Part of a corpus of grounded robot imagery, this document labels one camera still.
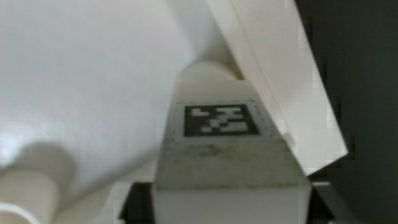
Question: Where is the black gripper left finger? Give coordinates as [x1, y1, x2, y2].
[120, 182, 155, 224]

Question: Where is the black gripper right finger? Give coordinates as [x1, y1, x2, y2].
[308, 181, 363, 224]

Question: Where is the white table leg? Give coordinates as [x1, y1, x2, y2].
[153, 62, 311, 224]

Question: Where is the white square tabletop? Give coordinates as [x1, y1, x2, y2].
[0, 0, 347, 224]

